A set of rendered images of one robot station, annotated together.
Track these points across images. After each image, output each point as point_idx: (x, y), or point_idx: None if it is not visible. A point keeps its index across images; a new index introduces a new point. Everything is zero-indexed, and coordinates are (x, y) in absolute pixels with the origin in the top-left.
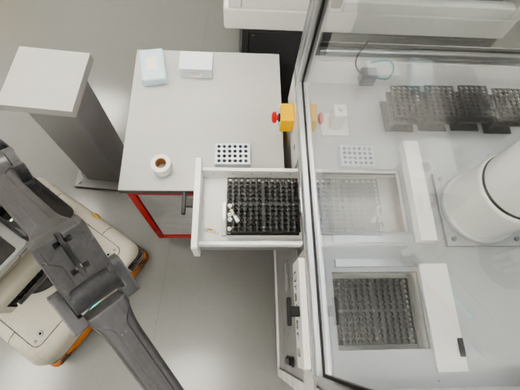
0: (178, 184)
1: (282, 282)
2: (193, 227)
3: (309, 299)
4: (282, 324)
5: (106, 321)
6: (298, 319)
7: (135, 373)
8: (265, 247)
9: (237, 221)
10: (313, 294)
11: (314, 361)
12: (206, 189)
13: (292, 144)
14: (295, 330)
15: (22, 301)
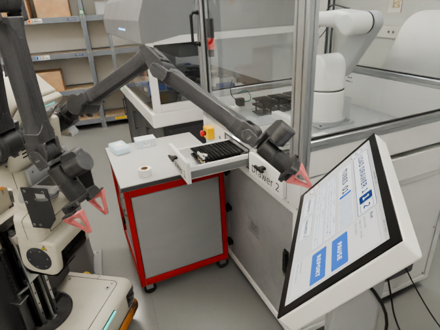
0: (159, 177)
1: (254, 250)
2: (183, 158)
3: None
4: (270, 282)
5: (176, 71)
6: (266, 175)
7: (196, 86)
8: (228, 163)
9: (206, 154)
10: None
11: None
12: None
13: (218, 140)
14: (270, 188)
15: (68, 255)
